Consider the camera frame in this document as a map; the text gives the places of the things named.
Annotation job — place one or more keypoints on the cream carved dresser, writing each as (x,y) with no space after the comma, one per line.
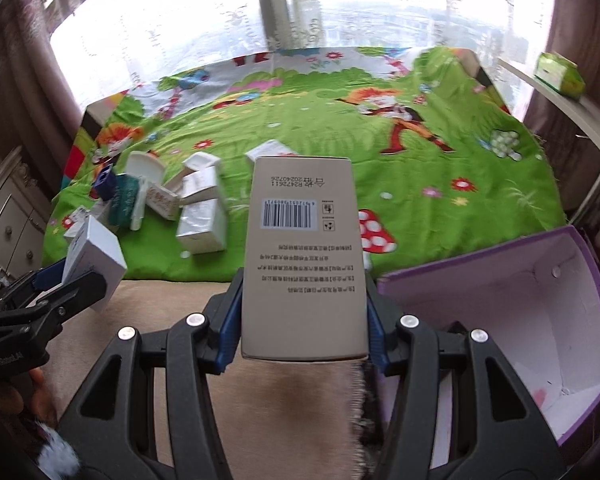
(10,225)

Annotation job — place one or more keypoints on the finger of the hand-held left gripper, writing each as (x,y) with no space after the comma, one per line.
(75,292)
(47,275)

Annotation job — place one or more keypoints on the white curved shelf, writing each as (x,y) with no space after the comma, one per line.
(590,115)

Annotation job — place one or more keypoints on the brown patterned curtain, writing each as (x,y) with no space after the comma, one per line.
(15,85)
(580,20)

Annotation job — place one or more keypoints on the white plastic flip-lid holder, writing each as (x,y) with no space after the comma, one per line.
(145,165)

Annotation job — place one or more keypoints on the white box with red print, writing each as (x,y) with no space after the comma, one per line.
(162,202)

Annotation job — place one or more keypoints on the small white red-marked box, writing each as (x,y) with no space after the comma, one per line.
(76,219)

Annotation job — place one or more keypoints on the white and blue small box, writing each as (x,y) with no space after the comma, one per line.
(105,182)

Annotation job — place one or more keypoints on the green tissue box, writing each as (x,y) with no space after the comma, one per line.
(560,75)

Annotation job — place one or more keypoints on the silver white cardboard box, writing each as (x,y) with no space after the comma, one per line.
(202,227)

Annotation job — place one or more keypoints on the purple storage box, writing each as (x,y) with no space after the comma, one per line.
(485,290)

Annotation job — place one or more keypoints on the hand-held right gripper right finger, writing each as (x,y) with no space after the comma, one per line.
(376,330)

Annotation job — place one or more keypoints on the window frame post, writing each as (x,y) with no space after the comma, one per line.
(270,5)

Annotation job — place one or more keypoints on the white lace curtain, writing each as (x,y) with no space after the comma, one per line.
(180,25)

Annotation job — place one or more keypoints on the green cartoon printed blanket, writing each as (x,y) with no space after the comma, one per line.
(430,210)

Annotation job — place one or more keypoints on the person's left forearm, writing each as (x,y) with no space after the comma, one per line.
(55,450)

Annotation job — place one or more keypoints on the teal tissue pack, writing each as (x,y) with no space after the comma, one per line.
(124,202)

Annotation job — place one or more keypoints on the beige barcode cardboard box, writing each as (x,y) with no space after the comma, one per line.
(302,270)

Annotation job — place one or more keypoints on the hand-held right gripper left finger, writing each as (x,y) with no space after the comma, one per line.
(231,320)

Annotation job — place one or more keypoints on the white plastic tray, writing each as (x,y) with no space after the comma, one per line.
(200,162)

